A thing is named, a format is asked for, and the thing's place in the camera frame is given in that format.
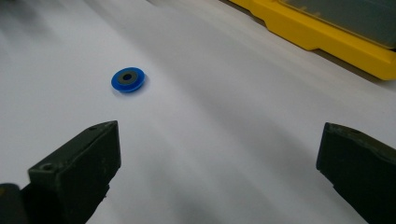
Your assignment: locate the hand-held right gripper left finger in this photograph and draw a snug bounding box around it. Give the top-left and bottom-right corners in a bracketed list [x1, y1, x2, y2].
[20, 119, 122, 224]

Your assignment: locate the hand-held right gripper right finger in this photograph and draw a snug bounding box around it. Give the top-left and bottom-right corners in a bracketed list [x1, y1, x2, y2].
[316, 121, 396, 224]

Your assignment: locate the blue round washer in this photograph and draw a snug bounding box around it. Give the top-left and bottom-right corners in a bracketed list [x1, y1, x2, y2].
[110, 66, 147, 93]

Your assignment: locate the yellow plastic organizer case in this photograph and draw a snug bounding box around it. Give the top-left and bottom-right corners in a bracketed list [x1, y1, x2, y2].
[230, 0, 396, 81]

